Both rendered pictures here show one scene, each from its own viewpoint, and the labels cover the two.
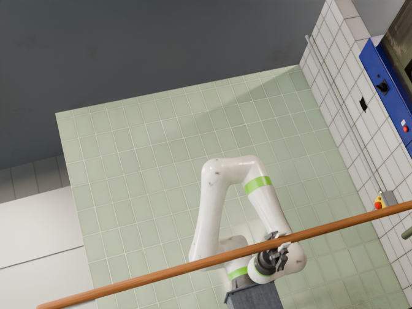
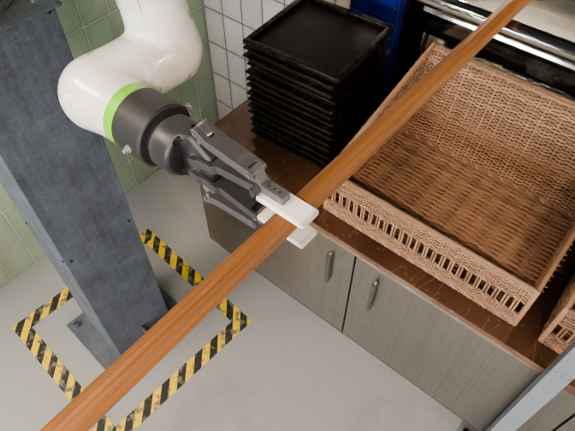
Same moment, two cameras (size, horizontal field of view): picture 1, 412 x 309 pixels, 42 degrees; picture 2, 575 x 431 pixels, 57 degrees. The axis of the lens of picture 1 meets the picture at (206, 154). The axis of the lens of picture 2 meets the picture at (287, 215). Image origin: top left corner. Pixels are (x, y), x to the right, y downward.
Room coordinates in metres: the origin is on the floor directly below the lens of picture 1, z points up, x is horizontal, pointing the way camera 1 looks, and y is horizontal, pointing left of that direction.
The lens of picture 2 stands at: (1.44, 0.08, 1.68)
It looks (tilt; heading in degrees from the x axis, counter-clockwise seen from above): 52 degrees down; 323
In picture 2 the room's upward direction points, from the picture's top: straight up
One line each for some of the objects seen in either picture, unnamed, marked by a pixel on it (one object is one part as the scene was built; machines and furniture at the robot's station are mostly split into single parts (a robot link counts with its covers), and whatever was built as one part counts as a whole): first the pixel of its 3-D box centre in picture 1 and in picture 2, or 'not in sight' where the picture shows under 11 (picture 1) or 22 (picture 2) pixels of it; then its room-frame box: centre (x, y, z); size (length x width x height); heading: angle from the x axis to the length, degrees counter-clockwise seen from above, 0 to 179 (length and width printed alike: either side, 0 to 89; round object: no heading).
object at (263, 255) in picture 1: (272, 255); (192, 154); (1.90, -0.11, 1.20); 0.09 x 0.07 x 0.08; 14
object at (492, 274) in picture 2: not in sight; (470, 171); (1.89, -0.82, 0.72); 0.56 x 0.49 x 0.28; 14
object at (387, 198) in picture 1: (385, 203); not in sight; (2.83, -0.81, 1.46); 0.10 x 0.07 x 0.10; 14
